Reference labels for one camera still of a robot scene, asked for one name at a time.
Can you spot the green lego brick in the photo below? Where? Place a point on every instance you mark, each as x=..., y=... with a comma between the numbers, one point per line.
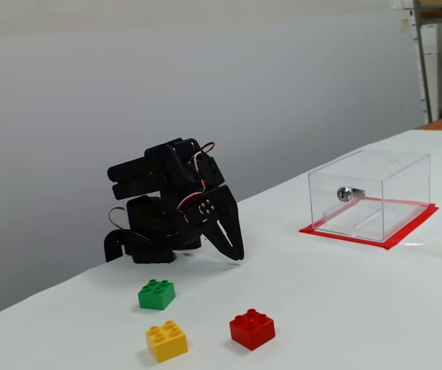
x=155, y=298

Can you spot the silver cam lock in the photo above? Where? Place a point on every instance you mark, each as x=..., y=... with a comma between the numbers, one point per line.
x=344, y=194

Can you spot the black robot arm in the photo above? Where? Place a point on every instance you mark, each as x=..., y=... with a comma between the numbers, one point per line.
x=147, y=216

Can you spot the yellow lego brick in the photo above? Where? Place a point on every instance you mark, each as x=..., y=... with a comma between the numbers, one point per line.
x=166, y=343

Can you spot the red lego brick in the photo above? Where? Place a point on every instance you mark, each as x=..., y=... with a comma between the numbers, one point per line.
x=251, y=331

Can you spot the transparent acrylic box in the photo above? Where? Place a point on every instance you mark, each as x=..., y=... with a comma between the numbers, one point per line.
x=405, y=185

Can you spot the paper label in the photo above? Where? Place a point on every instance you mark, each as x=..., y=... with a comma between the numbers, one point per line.
x=404, y=25

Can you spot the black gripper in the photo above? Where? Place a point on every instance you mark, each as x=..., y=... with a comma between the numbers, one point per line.
x=224, y=211

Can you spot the red tape frame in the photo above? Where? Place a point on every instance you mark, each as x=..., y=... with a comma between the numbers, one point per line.
x=359, y=241

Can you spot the black table clamp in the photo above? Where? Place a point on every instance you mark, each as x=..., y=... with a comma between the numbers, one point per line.
x=110, y=246

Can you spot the white cabinet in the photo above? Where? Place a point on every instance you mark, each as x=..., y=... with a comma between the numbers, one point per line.
x=430, y=77

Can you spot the metal shelf rack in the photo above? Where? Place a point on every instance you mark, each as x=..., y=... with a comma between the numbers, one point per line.
x=422, y=58

